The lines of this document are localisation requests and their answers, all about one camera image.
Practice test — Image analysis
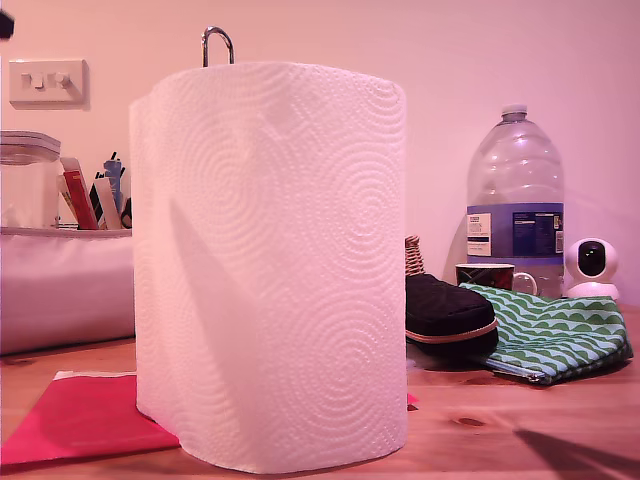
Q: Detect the small white round camera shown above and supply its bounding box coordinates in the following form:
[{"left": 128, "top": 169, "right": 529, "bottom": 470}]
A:
[{"left": 563, "top": 238, "right": 621, "bottom": 302}]

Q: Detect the pale padded zip bag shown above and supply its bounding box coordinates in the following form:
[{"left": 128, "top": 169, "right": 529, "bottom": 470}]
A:
[{"left": 0, "top": 227, "right": 136, "bottom": 356}]

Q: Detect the patterned mug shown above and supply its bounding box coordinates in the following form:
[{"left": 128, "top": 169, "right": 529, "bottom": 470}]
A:
[{"left": 454, "top": 263, "right": 540, "bottom": 297}]

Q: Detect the metal wire towel stand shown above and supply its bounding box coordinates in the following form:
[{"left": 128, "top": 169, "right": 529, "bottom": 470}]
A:
[{"left": 200, "top": 25, "right": 236, "bottom": 69}]

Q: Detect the red and white carton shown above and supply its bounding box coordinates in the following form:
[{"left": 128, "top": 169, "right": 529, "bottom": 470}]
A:
[{"left": 58, "top": 157, "right": 100, "bottom": 231}]

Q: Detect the white double light switch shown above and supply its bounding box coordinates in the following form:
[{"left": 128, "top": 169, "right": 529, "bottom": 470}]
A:
[{"left": 8, "top": 58, "right": 91, "bottom": 110}]

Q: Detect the large clear water bottle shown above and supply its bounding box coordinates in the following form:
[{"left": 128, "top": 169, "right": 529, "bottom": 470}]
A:
[{"left": 465, "top": 103, "right": 566, "bottom": 300}]

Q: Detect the green wave-pattern pouch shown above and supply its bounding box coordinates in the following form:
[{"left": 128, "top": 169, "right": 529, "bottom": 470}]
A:
[{"left": 458, "top": 283, "right": 634, "bottom": 386}]

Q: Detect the wicker basket with handle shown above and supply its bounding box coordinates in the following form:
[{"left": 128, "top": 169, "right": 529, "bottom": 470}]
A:
[{"left": 404, "top": 235, "right": 426, "bottom": 279}]

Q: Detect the white tube with black stripe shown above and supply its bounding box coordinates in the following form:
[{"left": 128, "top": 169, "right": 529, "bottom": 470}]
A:
[{"left": 88, "top": 172, "right": 124, "bottom": 231}]

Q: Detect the clear jar with lid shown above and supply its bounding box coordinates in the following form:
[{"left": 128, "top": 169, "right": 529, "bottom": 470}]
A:
[{"left": 0, "top": 130, "right": 62, "bottom": 231}]

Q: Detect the white paper towel roll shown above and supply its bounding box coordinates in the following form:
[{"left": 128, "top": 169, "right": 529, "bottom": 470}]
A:
[{"left": 128, "top": 60, "right": 409, "bottom": 475}]

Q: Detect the black quilted zip pouch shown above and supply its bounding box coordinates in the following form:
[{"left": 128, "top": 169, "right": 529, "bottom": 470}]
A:
[{"left": 404, "top": 272, "right": 500, "bottom": 357}]

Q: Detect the red flat envelope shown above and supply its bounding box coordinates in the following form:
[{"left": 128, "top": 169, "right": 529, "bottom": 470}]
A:
[{"left": 0, "top": 369, "right": 420, "bottom": 464}]

